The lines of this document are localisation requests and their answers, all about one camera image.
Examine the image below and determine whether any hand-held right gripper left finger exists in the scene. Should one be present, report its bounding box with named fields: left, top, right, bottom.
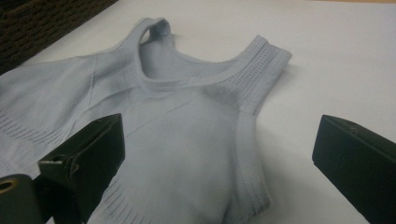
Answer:
left=37, top=113, right=126, bottom=224

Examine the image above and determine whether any brown wicker basket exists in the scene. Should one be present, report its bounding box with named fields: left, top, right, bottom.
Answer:
left=0, top=0, right=119, bottom=76

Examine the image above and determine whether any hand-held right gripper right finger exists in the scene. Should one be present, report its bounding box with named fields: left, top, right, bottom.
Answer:
left=312, top=114, right=396, bottom=224

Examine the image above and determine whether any light blue tank top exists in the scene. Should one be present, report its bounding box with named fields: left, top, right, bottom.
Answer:
left=0, top=17, right=293, bottom=224

